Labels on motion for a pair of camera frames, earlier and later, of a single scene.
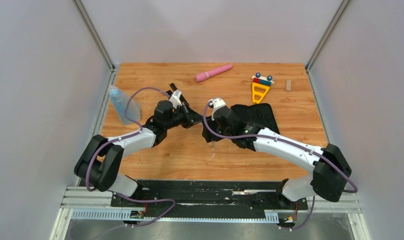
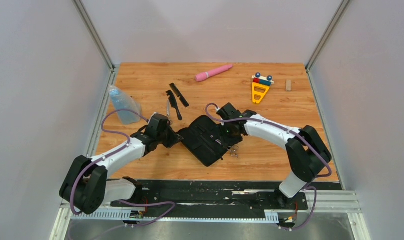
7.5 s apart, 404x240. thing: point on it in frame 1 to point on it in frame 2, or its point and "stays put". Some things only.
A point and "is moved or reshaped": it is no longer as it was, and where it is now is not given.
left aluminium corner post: (92, 30) stays put
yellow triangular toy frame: (262, 94) stays put
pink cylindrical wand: (203, 76) stays put
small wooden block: (288, 85) stays put
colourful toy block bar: (257, 78) stays put
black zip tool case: (245, 121) is moved or reshaped
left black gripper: (191, 116) to (175, 138)
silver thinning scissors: (213, 148) to (233, 151)
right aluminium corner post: (327, 33) stays put
